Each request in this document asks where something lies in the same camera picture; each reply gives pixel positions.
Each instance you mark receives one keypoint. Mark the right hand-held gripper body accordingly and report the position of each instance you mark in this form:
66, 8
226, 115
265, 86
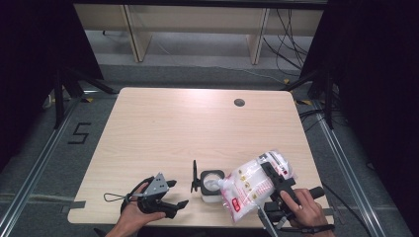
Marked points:
276, 210

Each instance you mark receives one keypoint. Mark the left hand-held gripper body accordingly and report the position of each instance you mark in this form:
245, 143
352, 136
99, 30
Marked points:
155, 185

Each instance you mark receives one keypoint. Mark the red white spouted pouch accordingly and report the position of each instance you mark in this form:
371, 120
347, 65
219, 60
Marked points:
245, 191

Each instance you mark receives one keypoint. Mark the glass jar with black lid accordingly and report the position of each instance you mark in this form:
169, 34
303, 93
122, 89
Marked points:
210, 182

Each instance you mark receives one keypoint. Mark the person's right hand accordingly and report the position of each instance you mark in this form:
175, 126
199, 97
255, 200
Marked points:
308, 212

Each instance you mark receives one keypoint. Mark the person's left hand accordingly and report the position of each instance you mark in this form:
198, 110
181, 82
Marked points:
131, 217

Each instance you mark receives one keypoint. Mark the grey tape strip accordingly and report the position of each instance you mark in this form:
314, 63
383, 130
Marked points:
75, 205
327, 212

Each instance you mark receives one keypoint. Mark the grey round table grommet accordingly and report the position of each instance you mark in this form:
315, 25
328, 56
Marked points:
239, 102

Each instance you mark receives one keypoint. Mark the yellow black tape piece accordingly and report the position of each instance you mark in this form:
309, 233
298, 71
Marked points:
304, 102
287, 81
87, 100

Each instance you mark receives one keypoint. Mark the black tripod stand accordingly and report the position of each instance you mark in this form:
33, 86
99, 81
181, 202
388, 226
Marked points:
328, 98
59, 98

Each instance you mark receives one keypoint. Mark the black curtain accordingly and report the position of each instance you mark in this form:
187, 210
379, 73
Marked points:
29, 65
378, 82

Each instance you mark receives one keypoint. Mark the aluminium floor rail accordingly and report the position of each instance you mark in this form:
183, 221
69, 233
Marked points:
36, 168
346, 171

